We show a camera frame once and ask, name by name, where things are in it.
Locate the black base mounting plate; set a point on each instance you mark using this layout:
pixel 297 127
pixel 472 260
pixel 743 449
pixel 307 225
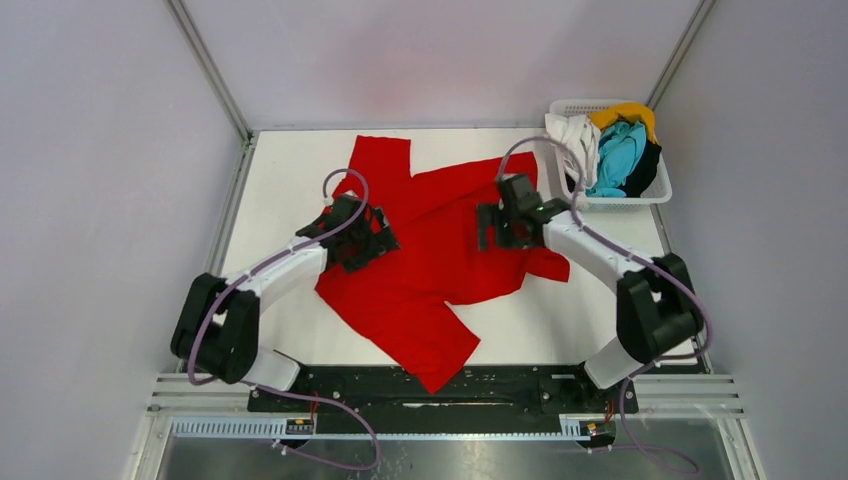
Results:
pixel 488 399

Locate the white plastic laundry basket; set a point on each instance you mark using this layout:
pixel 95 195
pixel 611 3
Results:
pixel 659 191

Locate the white t-shirt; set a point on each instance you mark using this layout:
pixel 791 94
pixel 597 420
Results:
pixel 581 138

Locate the red t-shirt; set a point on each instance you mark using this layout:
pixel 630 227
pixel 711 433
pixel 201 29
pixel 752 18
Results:
pixel 402 302

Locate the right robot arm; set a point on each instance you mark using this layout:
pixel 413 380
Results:
pixel 656 307

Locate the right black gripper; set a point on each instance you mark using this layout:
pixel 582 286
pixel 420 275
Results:
pixel 490 215

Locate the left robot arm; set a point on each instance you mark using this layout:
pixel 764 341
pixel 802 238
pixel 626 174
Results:
pixel 219 324

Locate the black t-shirt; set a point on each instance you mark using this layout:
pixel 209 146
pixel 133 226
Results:
pixel 644 172

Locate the aluminium frame rail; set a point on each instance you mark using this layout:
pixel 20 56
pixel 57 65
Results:
pixel 233 411

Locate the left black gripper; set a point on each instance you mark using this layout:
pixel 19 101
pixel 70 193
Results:
pixel 380 242

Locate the yellow t-shirt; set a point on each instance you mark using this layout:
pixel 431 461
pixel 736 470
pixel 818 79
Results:
pixel 630 112

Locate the teal t-shirt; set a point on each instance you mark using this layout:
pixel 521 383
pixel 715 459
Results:
pixel 621 147

